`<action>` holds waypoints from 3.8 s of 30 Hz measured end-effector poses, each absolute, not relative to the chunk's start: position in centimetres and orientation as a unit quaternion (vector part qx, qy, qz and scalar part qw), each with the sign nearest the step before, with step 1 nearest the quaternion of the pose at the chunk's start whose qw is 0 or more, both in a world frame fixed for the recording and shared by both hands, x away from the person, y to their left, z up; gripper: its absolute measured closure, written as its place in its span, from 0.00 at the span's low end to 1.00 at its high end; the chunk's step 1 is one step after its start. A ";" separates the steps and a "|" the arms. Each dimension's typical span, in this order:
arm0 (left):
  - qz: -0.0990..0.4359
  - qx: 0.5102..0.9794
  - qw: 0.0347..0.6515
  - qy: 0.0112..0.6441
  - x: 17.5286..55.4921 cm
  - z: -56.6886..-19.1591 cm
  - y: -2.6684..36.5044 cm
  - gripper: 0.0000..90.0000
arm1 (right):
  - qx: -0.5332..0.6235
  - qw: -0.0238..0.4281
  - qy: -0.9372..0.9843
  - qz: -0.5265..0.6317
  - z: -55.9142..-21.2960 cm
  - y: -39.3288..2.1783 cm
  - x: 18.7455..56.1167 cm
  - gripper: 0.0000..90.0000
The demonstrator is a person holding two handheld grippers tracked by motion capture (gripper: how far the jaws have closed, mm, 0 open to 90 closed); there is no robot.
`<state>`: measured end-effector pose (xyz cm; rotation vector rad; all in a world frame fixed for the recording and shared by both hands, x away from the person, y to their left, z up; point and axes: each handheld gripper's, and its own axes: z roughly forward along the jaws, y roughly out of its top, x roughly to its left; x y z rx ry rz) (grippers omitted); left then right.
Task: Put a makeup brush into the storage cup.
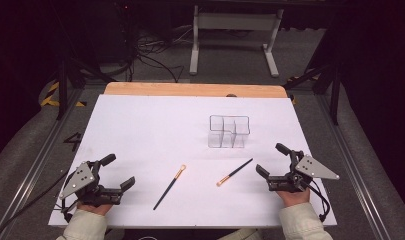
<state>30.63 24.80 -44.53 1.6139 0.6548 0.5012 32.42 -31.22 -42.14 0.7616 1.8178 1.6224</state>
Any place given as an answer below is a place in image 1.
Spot black equipment rack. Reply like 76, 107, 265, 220
98, 0, 139, 65

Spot black floor cable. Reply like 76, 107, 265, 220
136, 53, 185, 84

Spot person's left hand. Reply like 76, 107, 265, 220
76, 203, 114, 217

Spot clear plastic organizer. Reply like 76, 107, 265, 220
207, 114, 251, 149

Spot aluminium floor rail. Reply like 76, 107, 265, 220
315, 94, 393, 240
0, 89, 85, 240

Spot white metal stand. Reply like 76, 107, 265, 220
189, 4, 285, 78

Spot black gold makeup brush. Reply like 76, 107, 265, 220
152, 163, 188, 211
215, 157, 254, 188

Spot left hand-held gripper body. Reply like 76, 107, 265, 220
58, 160, 124, 208

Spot black tripod stand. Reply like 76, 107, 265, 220
282, 62, 342, 126
55, 56, 118, 122

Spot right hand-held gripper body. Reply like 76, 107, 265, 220
265, 149, 341, 194

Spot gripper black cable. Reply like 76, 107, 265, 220
0, 169, 80, 240
304, 181, 331, 223

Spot person's right hand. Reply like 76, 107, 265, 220
276, 189, 311, 208

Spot grey floor cables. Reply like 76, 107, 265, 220
136, 26, 195, 53

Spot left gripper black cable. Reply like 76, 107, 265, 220
0, 169, 80, 240

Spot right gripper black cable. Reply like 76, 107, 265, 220
304, 181, 331, 223

